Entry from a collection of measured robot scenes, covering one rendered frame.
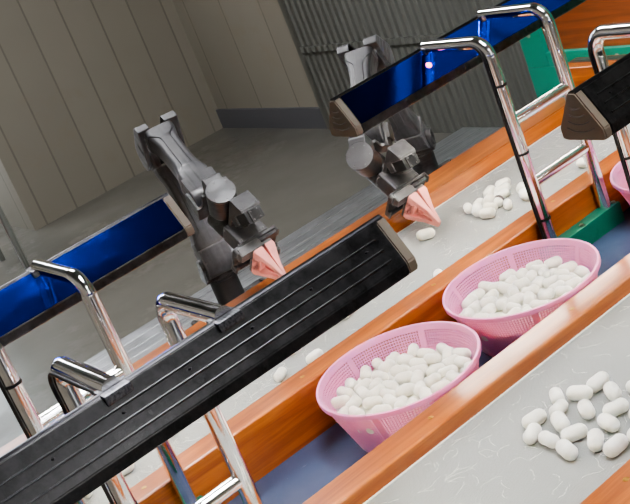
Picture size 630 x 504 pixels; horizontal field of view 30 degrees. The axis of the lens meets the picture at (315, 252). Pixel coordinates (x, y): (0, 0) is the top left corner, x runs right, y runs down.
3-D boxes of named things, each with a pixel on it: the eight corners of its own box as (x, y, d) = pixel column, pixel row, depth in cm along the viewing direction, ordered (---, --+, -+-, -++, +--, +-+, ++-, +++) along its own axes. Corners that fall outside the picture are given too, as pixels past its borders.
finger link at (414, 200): (459, 201, 234) (426, 173, 238) (434, 219, 231) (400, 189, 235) (453, 223, 240) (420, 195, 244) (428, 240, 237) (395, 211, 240)
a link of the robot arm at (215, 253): (239, 265, 252) (170, 126, 249) (212, 280, 250) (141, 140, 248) (234, 266, 258) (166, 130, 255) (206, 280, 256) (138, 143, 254)
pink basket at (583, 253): (434, 372, 197) (415, 323, 194) (496, 291, 216) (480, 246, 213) (583, 367, 181) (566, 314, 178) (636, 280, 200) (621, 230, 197)
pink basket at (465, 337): (305, 446, 191) (283, 396, 188) (423, 359, 203) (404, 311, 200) (409, 487, 169) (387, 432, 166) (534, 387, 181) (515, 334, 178)
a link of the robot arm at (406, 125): (431, 153, 280) (380, 57, 257) (404, 161, 283) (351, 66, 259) (429, 134, 284) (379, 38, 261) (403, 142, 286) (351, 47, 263)
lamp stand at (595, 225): (484, 261, 231) (408, 46, 216) (552, 213, 240) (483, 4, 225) (555, 271, 215) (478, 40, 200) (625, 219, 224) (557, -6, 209)
